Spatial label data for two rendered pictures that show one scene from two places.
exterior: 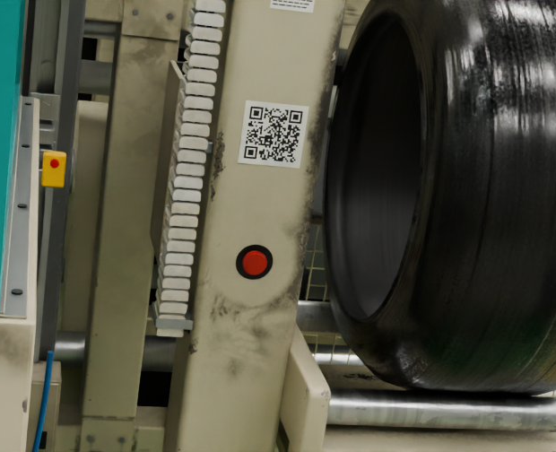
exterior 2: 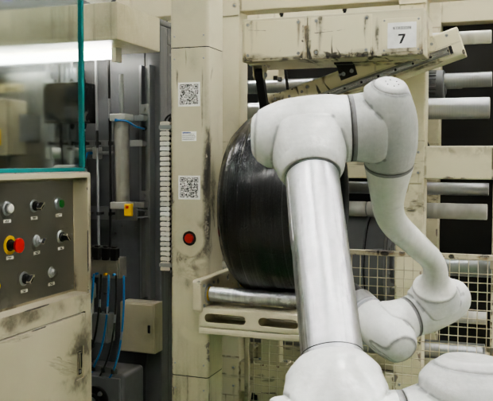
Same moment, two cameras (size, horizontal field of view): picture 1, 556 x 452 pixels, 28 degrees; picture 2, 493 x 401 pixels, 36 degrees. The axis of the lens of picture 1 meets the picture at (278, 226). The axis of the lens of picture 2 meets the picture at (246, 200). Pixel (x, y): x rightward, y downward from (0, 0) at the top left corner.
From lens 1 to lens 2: 1.56 m
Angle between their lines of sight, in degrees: 36
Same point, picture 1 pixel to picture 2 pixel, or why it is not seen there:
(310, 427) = (195, 296)
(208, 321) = (176, 262)
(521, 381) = (274, 276)
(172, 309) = (164, 259)
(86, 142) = not seen: hidden behind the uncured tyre
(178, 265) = (164, 241)
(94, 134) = not seen: hidden behind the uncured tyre
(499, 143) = (230, 171)
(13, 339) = not seen: outside the picture
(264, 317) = (196, 261)
